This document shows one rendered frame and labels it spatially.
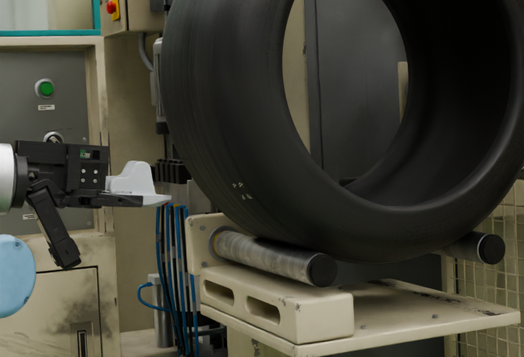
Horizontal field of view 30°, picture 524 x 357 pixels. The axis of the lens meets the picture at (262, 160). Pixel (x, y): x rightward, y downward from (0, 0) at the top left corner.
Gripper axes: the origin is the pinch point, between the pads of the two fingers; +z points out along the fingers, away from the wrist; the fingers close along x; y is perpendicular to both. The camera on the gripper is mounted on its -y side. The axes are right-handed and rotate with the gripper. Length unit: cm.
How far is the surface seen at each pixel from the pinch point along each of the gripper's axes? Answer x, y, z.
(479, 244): -10.1, -3.5, 45.4
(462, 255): -6.1, -5.6, 45.6
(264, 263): 3.0, -8.3, 17.5
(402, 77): 38, 24, 61
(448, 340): 27, -25, 68
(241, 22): -10.3, 24.0, 5.6
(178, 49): 3.5, 21.2, 2.2
